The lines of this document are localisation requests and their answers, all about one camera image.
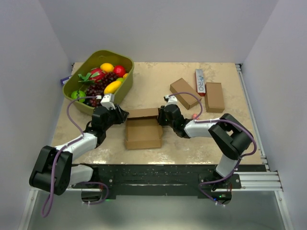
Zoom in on dark red toy grapes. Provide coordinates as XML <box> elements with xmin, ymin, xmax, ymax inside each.
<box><xmin>84</xmin><ymin>82</ymin><xmax>105</xmax><ymax>107</ymax></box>

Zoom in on blue white packet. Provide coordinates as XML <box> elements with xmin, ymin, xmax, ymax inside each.
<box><xmin>60</xmin><ymin>75</ymin><xmax>72</xmax><ymax>86</ymax></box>

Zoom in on closed brown box right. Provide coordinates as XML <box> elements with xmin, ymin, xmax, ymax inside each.
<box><xmin>204</xmin><ymin>82</ymin><xmax>225</xmax><ymax>113</ymax></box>

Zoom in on purple toy grapes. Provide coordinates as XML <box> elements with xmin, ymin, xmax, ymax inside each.
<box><xmin>101</xmin><ymin>72</ymin><xmax>119</xmax><ymax>88</ymax></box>

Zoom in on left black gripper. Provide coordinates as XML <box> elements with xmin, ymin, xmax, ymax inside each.
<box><xmin>103</xmin><ymin>104</ymin><xmax>129</xmax><ymax>131</ymax></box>

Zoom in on pink toy dragon fruit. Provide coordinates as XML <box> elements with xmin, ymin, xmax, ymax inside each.
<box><xmin>88</xmin><ymin>68</ymin><xmax>106</xmax><ymax>83</ymax></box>

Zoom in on green toy watermelon ball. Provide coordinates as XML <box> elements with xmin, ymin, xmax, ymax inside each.
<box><xmin>71</xmin><ymin>90</ymin><xmax>86</xmax><ymax>103</ymax></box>

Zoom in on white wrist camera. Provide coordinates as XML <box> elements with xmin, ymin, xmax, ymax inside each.
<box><xmin>100</xmin><ymin>93</ymin><xmax>115</xmax><ymax>109</ymax></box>
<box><xmin>164</xmin><ymin>95</ymin><xmax>178</xmax><ymax>106</ymax></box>

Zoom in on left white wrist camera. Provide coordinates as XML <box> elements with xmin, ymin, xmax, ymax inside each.
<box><xmin>100</xmin><ymin>93</ymin><xmax>115</xmax><ymax>109</ymax></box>

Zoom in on yellow toy mango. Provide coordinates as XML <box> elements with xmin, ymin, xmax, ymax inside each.
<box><xmin>104</xmin><ymin>80</ymin><xmax>122</xmax><ymax>94</ymax></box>

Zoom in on brown cardboard box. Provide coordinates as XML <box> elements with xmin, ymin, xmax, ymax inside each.
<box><xmin>125</xmin><ymin>108</ymin><xmax>163</xmax><ymax>150</ymax></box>

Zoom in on green plastic basket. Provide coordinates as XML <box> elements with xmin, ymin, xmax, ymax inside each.
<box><xmin>63</xmin><ymin>50</ymin><xmax>134</xmax><ymax>115</ymax></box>

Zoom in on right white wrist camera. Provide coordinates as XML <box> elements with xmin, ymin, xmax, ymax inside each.
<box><xmin>164</xmin><ymin>95</ymin><xmax>178</xmax><ymax>106</ymax></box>

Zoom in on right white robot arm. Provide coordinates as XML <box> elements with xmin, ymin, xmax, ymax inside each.
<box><xmin>158</xmin><ymin>104</ymin><xmax>257</xmax><ymax>188</ymax></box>

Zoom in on yellow toy lemon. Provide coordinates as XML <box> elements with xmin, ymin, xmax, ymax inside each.
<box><xmin>100</xmin><ymin>63</ymin><xmax>114</xmax><ymax>73</ymax></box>

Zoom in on closed brown box middle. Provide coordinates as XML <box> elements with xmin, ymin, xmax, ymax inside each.
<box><xmin>170</xmin><ymin>78</ymin><xmax>201</xmax><ymax>110</ymax></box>

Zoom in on red toy apple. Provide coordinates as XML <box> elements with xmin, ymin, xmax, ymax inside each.
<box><xmin>113</xmin><ymin>65</ymin><xmax>126</xmax><ymax>78</ymax></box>

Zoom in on toothpaste box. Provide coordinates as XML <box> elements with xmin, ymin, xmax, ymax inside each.
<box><xmin>195</xmin><ymin>69</ymin><xmax>206</xmax><ymax>96</ymax></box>

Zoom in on closed brown box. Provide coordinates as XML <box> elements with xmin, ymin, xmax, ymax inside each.
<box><xmin>170</xmin><ymin>78</ymin><xmax>201</xmax><ymax>110</ymax></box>
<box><xmin>204</xmin><ymin>82</ymin><xmax>225</xmax><ymax>113</ymax></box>

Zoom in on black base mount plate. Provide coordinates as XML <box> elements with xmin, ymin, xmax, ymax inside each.
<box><xmin>73</xmin><ymin>164</ymin><xmax>241</xmax><ymax>204</ymax></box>

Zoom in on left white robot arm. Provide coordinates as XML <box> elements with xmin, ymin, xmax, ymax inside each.
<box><xmin>29</xmin><ymin>104</ymin><xmax>129</xmax><ymax>195</ymax></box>

